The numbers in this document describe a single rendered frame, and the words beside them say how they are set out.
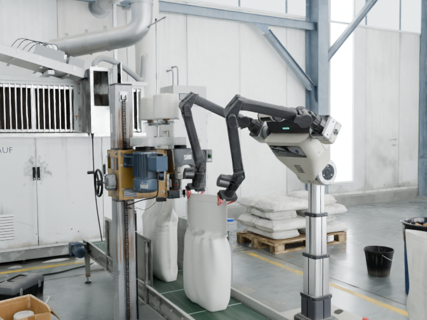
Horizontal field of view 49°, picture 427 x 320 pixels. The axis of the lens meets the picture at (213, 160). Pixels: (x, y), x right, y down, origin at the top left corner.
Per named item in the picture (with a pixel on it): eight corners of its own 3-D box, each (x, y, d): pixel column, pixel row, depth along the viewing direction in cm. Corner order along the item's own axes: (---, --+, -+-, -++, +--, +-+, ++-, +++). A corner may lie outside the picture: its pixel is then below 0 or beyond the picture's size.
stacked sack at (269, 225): (315, 228, 590) (315, 217, 590) (273, 234, 556) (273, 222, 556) (292, 223, 627) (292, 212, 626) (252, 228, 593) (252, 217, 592)
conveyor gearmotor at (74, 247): (91, 259, 442) (91, 243, 441) (75, 261, 435) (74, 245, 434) (83, 252, 468) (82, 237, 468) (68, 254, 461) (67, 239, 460)
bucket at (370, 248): (400, 275, 473) (401, 249, 472) (380, 280, 459) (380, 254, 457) (377, 268, 499) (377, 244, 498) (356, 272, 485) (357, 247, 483)
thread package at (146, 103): (164, 120, 314) (164, 95, 313) (144, 120, 307) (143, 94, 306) (156, 121, 327) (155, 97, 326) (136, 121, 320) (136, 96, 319)
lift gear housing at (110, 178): (116, 191, 297) (116, 173, 296) (108, 192, 294) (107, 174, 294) (111, 189, 306) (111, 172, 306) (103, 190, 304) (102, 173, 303)
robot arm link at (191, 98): (190, 89, 275) (185, 87, 284) (180, 110, 276) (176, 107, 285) (251, 119, 294) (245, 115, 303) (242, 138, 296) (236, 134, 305)
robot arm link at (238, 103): (233, 98, 228) (229, 89, 236) (225, 122, 235) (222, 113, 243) (315, 115, 241) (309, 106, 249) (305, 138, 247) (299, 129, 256)
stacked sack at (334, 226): (350, 232, 621) (350, 221, 620) (311, 239, 588) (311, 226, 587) (328, 227, 658) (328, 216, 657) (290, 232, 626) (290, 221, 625)
